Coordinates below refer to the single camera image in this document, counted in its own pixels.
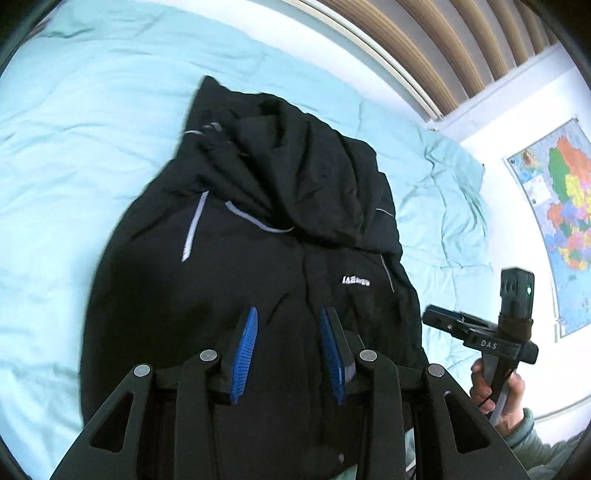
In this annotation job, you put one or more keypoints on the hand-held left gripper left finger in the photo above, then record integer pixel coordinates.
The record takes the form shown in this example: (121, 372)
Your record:
(244, 355)

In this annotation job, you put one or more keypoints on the person's right forearm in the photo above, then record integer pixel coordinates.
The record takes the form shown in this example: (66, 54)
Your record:
(545, 457)

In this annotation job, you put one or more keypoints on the striped wooden headboard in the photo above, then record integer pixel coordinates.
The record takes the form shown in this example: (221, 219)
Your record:
(415, 37)

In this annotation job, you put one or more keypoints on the teal quilted comforter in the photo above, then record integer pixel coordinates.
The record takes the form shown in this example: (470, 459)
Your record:
(92, 115)

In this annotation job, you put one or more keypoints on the colourful wall map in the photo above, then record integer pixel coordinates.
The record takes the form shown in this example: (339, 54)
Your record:
(568, 207)

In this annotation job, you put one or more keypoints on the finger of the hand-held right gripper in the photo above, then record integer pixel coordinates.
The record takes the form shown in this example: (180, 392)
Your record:
(445, 319)

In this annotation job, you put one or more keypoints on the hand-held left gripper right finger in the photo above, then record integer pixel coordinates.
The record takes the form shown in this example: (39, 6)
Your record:
(332, 355)

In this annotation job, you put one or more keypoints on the black hooded jacket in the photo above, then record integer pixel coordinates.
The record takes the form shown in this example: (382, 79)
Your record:
(254, 258)

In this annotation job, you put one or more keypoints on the person's right hand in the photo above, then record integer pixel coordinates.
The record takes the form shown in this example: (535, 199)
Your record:
(513, 406)

